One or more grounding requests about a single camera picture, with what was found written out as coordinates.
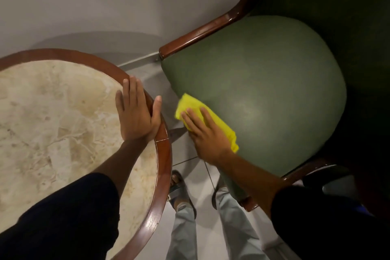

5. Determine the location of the person's black sleeve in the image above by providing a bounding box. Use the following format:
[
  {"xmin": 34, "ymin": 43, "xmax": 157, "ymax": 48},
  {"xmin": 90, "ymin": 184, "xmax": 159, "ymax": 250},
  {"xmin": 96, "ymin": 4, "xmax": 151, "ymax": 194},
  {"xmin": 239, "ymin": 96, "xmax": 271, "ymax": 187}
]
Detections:
[
  {"xmin": 270, "ymin": 185, "xmax": 390, "ymax": 260},
  {"xmin": 0, "ymin": 172, "xmax": 120, "ymax": 260}
]

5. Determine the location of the person's right light jeans leg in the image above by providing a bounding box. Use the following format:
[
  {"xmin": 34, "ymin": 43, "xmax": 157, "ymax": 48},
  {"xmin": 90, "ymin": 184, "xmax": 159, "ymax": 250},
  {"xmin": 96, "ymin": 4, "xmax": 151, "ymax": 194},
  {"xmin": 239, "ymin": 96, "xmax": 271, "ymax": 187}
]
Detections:
[{"xmin": 215, "ymin": 187, "xmax": 271, "ymax": 260}]

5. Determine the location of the person's left light jeans leg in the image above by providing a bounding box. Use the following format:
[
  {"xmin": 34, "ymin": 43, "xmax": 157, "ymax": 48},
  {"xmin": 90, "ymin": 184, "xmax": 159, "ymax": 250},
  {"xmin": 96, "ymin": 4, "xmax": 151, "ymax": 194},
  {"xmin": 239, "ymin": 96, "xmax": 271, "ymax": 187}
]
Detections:
[{"xmin": 165, "ymin": 202, "xmax": 198, "ymax": 260}]

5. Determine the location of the person's left grey sandal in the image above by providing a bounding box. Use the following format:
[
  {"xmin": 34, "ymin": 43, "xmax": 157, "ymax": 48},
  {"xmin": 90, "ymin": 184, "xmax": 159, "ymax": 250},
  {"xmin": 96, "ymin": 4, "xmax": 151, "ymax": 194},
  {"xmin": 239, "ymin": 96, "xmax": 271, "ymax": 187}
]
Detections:
[{"xmin": 167, "ymin": 170, "xmax": 197, "ymax": 219}]

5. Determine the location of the person's black right sleeve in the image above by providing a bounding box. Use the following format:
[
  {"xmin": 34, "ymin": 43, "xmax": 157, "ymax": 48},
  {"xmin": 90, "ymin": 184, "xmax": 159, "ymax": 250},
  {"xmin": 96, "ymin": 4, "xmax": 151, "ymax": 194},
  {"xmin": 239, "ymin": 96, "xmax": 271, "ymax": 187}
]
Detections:
[{"xmin": 270, "ymin": 185, "xmax": 390, "ymax": 260}]

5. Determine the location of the person's light jeans leg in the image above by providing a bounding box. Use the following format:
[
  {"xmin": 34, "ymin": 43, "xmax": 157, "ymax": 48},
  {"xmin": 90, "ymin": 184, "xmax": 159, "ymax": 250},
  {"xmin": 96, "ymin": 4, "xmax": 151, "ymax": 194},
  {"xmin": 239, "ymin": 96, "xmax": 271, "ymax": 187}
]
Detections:
[
  {"xmin": 165, "ymin": 202, "xmax": 198, "ymax": 260},
  {"xmin": 215, "ymin": 187, "xmax": 271, "ymax": 260}
]

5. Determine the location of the person's black left sleeve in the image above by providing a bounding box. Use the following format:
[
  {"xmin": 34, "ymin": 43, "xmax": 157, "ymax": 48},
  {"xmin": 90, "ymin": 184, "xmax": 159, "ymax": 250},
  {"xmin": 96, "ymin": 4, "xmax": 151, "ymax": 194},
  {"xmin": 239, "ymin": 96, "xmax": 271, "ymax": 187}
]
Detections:
[{"xmin": 0, "ymin": 172, "xmax": 120, "ymax": 260}]

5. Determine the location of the green upholstered wooden armchair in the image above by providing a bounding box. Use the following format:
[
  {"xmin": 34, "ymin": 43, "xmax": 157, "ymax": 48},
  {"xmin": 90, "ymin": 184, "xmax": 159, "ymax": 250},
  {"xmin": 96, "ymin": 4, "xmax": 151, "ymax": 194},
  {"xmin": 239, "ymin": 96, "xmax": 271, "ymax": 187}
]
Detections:
[{"xmin": 158, "ymin": 0, "xmax": 390, "ymax": 213}]

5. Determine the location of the round marble wooden-rimmed table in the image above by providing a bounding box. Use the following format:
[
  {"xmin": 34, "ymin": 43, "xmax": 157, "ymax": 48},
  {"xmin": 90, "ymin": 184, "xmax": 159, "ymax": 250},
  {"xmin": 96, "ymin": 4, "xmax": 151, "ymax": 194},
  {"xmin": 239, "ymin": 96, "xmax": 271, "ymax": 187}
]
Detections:
[{"xmin": 0, "ymin": 48, "xmax": 188, "ymax": 260}]

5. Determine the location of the person's right hand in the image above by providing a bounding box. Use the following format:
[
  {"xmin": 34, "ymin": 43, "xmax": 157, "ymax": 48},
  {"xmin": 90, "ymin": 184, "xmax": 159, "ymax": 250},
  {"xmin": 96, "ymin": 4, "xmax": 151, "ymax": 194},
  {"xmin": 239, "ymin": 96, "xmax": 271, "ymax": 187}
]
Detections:
[{"xmin": 180, "ymin": 107, "xmax": 234, "ymax": 166}]

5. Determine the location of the person's left forearm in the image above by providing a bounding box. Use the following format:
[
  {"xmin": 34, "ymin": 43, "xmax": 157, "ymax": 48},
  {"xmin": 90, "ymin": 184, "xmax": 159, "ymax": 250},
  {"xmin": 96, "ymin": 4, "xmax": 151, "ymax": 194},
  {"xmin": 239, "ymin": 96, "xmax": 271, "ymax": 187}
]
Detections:
[{"xmin": 92, "ymin": 139, "xmax": 150, "ymax": 200}]

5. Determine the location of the yellow cleaning cloth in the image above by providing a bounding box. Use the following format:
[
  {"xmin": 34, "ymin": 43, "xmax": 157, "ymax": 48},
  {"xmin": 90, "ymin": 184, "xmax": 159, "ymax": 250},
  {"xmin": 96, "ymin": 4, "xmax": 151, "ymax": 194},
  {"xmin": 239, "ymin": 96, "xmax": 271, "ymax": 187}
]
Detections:
[{"xmin": 175, "ymin": 93, "xmax": 239, "ymax": 154}]

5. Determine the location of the person's right forearm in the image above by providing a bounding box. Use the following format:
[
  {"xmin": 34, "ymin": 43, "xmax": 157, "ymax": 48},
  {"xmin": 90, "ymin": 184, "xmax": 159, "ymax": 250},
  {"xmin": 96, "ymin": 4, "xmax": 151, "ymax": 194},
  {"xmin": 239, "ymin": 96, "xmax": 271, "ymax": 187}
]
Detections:
[{"xmin": 216, "ymin": 149, "xmax": 288, "ymax": 218}]

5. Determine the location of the person's left hand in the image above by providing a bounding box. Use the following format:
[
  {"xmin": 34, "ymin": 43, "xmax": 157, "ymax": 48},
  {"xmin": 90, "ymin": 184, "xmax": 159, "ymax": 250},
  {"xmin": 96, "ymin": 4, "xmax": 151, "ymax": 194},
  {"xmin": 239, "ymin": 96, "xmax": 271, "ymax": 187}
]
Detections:
[{"xmin": 115, "ymin": 75, "xmax": 163, "ymax": 144}]

